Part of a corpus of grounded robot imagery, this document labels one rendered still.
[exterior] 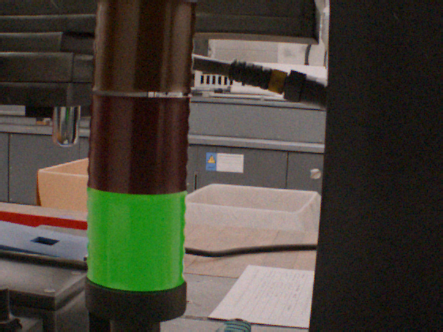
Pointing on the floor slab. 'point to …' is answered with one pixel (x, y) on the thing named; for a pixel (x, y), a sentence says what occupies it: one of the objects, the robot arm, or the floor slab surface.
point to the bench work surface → (231, 269)
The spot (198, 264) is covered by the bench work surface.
